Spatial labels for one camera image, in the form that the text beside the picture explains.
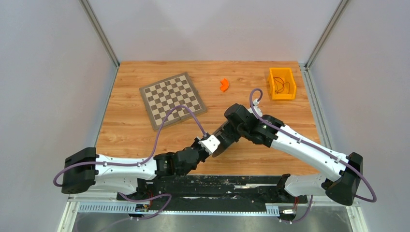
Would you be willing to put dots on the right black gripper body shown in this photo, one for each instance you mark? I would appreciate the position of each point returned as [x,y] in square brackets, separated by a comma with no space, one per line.
[228,130]

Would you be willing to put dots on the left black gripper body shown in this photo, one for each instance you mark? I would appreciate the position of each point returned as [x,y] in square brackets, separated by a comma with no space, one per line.
[203,155]

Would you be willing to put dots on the dark grey cable spool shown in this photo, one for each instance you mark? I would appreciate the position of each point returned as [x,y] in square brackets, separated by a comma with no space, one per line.
[223,146]

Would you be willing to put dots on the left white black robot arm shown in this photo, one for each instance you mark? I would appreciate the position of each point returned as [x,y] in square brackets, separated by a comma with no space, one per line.
[87,170]

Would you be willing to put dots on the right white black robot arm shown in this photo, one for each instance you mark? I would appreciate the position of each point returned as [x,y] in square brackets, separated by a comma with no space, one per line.
[339,174]

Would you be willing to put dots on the orange curved plastic piece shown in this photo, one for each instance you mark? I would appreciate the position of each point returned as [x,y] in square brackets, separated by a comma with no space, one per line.
[224,85]

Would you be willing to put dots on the orange plastic bin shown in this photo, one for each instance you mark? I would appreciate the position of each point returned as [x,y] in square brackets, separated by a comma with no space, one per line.
[281,83]

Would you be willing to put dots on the wooden chessboard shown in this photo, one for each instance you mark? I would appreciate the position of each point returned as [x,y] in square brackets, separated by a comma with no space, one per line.
[162,96]

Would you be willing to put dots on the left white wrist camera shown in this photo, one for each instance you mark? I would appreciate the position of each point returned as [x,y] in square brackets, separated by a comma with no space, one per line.
[210,144]

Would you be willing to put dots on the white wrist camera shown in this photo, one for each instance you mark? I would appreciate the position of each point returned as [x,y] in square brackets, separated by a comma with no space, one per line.
[210,144]
[256,104]

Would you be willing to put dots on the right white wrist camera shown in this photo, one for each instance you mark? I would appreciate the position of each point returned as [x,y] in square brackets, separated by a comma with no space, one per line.
[256,104]

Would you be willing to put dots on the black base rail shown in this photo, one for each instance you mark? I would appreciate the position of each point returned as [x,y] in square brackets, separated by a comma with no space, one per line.
[203,195]

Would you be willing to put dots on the right aluminium frame post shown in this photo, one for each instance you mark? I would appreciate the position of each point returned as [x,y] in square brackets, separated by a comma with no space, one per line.
[337,14]

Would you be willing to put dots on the aluminium frame post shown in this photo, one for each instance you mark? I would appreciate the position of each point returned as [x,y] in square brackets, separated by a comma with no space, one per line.
[100,32]
[337,14]

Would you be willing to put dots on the left aluminium frame post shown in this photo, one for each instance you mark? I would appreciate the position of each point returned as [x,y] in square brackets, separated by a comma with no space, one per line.
[100,32]

